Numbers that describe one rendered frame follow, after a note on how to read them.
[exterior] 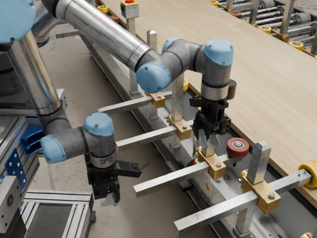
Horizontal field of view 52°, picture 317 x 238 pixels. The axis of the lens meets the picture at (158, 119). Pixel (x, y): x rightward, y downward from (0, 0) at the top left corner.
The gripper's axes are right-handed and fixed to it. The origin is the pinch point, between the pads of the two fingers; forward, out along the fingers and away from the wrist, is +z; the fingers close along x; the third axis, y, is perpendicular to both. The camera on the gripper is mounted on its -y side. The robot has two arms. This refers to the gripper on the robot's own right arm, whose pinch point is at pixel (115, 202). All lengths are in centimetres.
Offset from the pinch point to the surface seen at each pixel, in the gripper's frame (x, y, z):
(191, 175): 1.1, -28.0, -1.7
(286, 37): -81, -145, -3
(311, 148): 12, -72, -7
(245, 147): 2, -50, -8
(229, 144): -1.9, -45.4, -7.8
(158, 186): 1.2, -15.2, -2.1
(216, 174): 4.5, -36.3, -1.6
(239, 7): -150, -159, -1
